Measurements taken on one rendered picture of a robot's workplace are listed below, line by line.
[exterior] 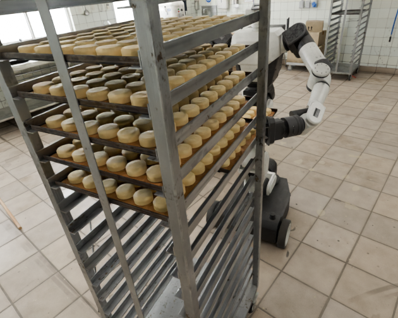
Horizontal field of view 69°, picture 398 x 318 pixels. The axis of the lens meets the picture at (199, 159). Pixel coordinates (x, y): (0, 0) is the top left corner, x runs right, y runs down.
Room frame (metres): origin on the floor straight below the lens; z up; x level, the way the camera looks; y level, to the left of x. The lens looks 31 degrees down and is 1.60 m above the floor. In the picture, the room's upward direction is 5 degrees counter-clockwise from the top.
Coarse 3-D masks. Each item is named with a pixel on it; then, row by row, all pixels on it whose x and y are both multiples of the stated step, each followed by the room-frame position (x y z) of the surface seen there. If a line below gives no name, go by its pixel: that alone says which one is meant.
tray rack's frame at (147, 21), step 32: (160, 32) 0.49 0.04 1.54; (0, 64) 0.71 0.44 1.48; (64, 64) 0.59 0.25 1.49; (160, 64) 0.48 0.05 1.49; (160, 96) 0.47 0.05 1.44; (160, 128) 0.48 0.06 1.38; (160, 160) 0.48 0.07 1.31; (64, 224) 0.71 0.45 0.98; (96, 288) 0.71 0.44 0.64; (192, 288) 0.48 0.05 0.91; (256, 288) 0.99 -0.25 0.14
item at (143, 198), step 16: (240, 128) 0.97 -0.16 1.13; (224, 144) 0.84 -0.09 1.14; (208, 160) 0.74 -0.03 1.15; (80, 176) 0.71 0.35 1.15; (192, 176) 0.66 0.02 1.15; (96, 192) 0.65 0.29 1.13; (112, 192) 0.64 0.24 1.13; (128, 192) 0.61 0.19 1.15; (144, 192) 0.60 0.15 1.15; (144, 208) 0.56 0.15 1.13; (160, 208) 0.54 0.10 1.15
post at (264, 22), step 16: (256, 112) 1.01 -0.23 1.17; (256, 128) 1.01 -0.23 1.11; (256, 144) 1.01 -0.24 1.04; (256, 160) 1.01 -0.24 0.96; (256, 176) 1.01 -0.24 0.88; (256, 192) 1.01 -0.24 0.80; (256, 208) 1.01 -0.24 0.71; (256, 224) 1.00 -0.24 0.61; (256, 240) 1.00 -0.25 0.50; (256, 256) 1.00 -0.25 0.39; (256, 272) 1.00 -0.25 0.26
